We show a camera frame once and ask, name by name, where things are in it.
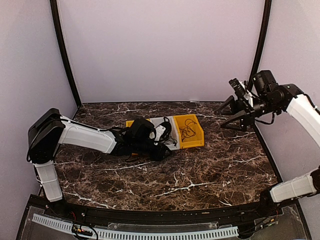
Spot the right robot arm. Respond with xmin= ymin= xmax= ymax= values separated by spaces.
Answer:
xmin=214 ymin=70 xmax=320 ymax=217

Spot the black front rail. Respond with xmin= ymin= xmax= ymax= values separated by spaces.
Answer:
xmin=38 ymin=198 xmax=276 ymax=226

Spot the yellow plastic bin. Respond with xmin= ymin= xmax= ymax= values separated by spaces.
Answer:
xmin=173 ymin=114 xmax=205 ymax=149
xmin=124 ymin=118 xmax=154 ymax=154

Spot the right black frame post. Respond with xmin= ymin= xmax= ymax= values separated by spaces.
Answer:
xmin=248 ymin=0 xmax=272 ymax=89

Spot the left black frame post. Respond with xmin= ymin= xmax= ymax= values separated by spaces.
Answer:
xmin=49 ymin=0 xmax=82 ymax=108

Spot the right yellow plastic bin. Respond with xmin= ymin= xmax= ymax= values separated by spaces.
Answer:
xmin=173 ymin=114 xmax=205 ymax=149

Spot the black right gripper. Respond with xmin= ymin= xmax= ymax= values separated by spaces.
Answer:
xmin=215 ymin=94 xmax=280 ymax=132

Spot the left yellow plastic bin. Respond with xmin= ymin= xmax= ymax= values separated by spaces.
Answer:
xmin=124 ymin=118 xmax=154 ymax=154

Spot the white plastic bin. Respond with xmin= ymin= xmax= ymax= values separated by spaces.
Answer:
xmin=150 ymin=116 xmax=180 ymax=151

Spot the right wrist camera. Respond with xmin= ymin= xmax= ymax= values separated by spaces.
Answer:
xmin=229 ymin=78 xmax=254 ymax=107

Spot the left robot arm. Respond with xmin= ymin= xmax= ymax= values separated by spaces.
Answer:
xmin=26 ymin=108 xmax=172 ymax=218

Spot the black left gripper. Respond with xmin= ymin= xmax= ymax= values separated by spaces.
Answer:
xmin=132 ymin=139 xmax=172 ymax=162

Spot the white slotted cable duct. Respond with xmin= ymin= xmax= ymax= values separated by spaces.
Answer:
xmin=31 ymin=213 xmax=239 ymax=240

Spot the black frame post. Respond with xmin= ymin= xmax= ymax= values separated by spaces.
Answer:
xmin=248 ymin=0 xmax=272 ymax=89
xmin=49 ymin=0 xmax=82 ymax=108

